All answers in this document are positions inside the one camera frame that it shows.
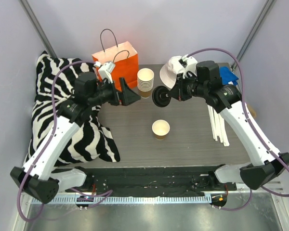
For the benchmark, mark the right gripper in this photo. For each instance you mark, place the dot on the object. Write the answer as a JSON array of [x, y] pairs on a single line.
[[179, 87]]

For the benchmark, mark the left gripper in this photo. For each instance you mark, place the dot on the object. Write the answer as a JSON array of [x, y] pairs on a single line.
[[118, 95]]

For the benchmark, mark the black plastic cup lid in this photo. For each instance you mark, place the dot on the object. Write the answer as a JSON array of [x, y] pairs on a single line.
[[160, 96]]

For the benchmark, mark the brown paper coffee cup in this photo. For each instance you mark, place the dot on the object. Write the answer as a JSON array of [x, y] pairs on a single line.
[[160, 128]]

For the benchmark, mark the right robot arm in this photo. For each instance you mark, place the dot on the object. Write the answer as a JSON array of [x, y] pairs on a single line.
[[266, 161]]

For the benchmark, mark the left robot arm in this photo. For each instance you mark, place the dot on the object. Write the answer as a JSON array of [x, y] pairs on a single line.
[[36, 177]]

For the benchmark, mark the white bucket hat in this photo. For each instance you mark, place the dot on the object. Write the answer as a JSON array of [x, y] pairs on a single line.
[[169, 72]]

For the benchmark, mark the stack of paper cups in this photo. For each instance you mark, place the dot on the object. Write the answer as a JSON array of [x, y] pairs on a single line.
[[145, 81]]

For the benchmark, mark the orange paper gift bag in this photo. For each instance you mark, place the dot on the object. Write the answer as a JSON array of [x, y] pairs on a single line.
[[125, 58]]

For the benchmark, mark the white wrapped straws bundle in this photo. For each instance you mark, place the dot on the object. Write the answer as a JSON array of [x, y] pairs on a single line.
[[218, 127]]

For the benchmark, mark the blue folded cloth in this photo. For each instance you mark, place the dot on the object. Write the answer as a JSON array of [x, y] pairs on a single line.
[[227, 76]]

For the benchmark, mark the zebra print pillow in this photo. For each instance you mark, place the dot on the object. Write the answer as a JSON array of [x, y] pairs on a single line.
[[54, 85]]

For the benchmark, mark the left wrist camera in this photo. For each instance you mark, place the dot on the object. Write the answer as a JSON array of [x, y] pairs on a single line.
[[105, 70]]

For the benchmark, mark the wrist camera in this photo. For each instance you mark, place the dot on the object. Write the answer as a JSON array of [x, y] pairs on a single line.
[[188, 63], [105, 70]]

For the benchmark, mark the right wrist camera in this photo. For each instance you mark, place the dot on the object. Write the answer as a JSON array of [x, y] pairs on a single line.
[[188, 63]]

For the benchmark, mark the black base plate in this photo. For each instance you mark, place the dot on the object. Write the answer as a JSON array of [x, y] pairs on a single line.
[[154, 181]]

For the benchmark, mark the aluminium rail frame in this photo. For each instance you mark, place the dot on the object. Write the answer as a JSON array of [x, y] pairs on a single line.
[[87, 199]]

